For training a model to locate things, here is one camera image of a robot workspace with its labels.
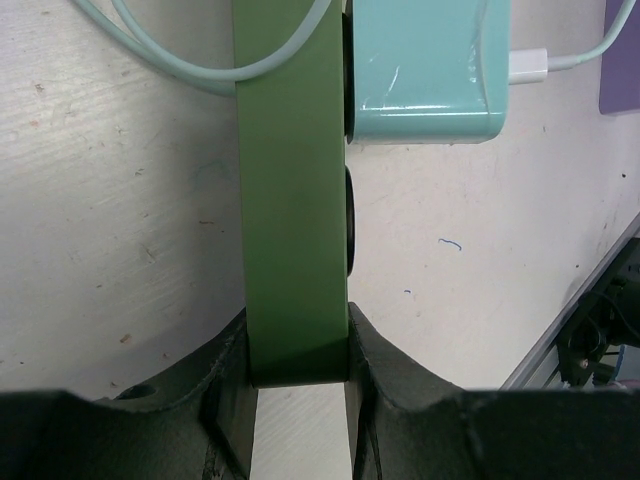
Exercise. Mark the green power strip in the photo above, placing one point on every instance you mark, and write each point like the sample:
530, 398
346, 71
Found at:
293, 208

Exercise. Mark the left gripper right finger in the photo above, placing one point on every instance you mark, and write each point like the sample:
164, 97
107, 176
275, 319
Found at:
405, 422

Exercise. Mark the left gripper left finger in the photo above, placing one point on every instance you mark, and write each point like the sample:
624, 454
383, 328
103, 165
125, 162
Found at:
194, 420

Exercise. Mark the teal charger plug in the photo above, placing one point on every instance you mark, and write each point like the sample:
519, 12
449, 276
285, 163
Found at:
428, 72

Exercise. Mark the purple power strip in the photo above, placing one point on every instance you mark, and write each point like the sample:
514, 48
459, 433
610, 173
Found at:
619, 80

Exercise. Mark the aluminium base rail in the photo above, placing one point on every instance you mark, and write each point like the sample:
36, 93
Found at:
540, 367

